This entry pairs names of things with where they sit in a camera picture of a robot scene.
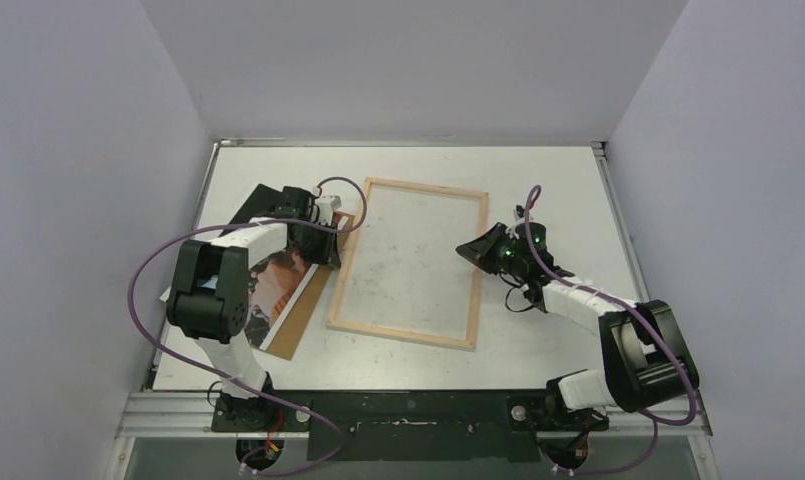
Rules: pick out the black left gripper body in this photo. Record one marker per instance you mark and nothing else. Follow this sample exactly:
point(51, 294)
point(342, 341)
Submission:
point(312, 222)

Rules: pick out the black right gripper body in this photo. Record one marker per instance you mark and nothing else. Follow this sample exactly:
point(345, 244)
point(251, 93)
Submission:
point(493, 250)

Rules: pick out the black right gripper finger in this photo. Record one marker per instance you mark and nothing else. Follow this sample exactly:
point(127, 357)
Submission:
point(483, 245)
point(488, 263)

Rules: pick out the printed colour photo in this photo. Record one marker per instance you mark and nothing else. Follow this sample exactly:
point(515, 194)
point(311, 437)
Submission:
point(249, 277)

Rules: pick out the clear plastic sheet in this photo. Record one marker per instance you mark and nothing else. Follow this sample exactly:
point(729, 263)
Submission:
point(408, 265)

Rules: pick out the light wooden picture frame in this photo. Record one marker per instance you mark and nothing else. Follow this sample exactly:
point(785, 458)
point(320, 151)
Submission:
point(349, 265)

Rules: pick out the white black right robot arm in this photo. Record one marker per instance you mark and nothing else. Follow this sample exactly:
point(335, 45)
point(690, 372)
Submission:
point(646, 365)

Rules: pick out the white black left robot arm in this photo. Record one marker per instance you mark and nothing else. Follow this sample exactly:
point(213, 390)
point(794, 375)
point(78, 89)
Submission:
point(246, 385)

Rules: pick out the brown backing board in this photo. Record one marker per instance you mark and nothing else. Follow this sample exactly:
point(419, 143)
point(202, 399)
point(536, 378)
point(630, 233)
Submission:
point(309, 305)

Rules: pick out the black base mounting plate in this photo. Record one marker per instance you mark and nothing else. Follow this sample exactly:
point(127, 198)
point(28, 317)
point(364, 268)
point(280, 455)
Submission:
point(418, 425)

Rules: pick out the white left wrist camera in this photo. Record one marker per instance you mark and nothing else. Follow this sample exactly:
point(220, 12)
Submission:
point(328, 203)

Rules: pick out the aluminium front rail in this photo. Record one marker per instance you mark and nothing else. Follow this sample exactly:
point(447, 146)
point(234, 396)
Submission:
point(164, 414)

